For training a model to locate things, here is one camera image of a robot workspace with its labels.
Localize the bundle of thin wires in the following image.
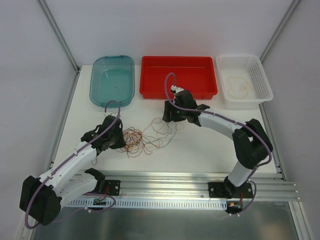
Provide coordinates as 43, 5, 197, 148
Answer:
119, 126, 153, 160

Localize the thin wire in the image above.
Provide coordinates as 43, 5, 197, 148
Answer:
142, 117, 187, 150

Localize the orange wire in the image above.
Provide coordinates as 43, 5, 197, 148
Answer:
226, 75, 253, 100

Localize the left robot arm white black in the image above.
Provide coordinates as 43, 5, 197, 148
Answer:
19, 115, 126, 230

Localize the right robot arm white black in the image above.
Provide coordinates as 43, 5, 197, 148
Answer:
162, 85, 273, 199

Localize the red plastic tray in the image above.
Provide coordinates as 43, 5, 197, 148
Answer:
139, 56, 218, 100

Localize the teal transparent plastic tub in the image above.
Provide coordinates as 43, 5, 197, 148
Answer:
89, 55, 135, 108

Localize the white perforated plastic basket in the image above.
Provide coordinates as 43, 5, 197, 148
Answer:
215, 54, 274, 110

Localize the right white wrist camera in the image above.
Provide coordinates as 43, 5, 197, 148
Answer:
170, 85, 184, 96

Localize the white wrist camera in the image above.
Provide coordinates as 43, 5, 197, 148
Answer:
170, 85, 184, 96
103, 112, 118, 117

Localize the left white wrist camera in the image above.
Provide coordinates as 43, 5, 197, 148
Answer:
103, 112, 118, 117

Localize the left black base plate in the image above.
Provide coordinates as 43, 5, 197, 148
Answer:
89, 179, 121, 196

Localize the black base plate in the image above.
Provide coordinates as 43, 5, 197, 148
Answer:
89, 179, 121, 196
207, 181, 254, 199

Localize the aluminium mounting rail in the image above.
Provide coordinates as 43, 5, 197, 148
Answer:
100, 169, 302, 202

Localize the white slotted cable duct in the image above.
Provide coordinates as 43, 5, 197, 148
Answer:
67, 196, 227, 211

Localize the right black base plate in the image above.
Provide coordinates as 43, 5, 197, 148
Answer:
207, 181, 254, 199

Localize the right aluminium frame post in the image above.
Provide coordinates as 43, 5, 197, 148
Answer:
259, 0, 302, 64

